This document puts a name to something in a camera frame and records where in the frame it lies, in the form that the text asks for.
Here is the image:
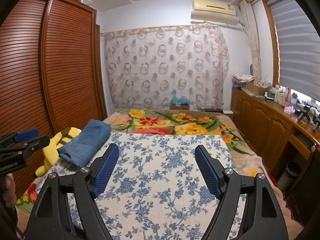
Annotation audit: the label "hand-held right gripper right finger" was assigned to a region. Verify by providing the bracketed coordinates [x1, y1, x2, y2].
[194, 144, 287, 240]

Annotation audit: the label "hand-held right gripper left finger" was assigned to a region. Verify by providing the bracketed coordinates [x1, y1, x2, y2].
[25, 143, 120, 240]

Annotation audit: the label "grey striped window blind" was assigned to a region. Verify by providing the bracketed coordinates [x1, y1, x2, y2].
[266, 0, 320, 99]

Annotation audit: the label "cream wall air conditioner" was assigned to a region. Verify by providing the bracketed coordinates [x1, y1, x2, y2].
[192, 0, 237, 17]

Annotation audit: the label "wooden window frame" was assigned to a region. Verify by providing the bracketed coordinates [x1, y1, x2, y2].
[261, 0, 282, 85]

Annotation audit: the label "group of white bottles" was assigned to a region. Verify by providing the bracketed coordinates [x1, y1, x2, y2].
[271, 86, 285, 105]

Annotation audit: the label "blue floral white cloth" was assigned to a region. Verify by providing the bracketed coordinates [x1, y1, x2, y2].
[44, 132, 248, 240]

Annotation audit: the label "white air deflector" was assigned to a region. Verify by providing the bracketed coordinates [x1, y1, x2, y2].
[190, 10, 239, 27]

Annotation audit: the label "brown cardboard box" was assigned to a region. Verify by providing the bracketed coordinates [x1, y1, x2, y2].
[170, 101, 190, 110]

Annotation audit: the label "yellow plush toy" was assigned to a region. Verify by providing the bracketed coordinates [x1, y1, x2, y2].
[35, 127, 83, 177]

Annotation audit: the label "wooden louvered wardrobe door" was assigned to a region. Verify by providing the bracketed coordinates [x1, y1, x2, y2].
[41, 0, 107, 135]
[0, 0, 57, 200]

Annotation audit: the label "colourful flower blanket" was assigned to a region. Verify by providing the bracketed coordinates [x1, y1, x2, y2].
[15, 109, 304, 228]

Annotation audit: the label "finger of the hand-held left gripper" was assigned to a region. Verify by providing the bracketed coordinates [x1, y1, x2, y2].
[0, 129, 40, 147]
[14, 135, 50, 155]

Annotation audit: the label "grey waste bin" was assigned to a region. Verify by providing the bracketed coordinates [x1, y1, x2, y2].
[277, 161, 302, 193]

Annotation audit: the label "ring patterned sheer curtain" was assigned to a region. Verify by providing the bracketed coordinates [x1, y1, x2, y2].
[101, 25, 230, 110]

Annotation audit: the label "person's left hand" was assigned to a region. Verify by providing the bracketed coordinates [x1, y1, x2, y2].
[0, 174, 16, 203]

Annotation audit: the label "long wooden cabinet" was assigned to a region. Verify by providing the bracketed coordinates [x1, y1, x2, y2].
[230, 87, 320, 178]

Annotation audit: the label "blue denim pants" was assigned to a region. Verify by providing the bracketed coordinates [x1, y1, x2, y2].
[57, 119, 112, 168]

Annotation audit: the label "open box with floral lining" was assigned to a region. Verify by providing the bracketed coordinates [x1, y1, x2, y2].
[246, 80, 272, 95]

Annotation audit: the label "cream lace curtain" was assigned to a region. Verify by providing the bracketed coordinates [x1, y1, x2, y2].
[239, 0, 263, 80]

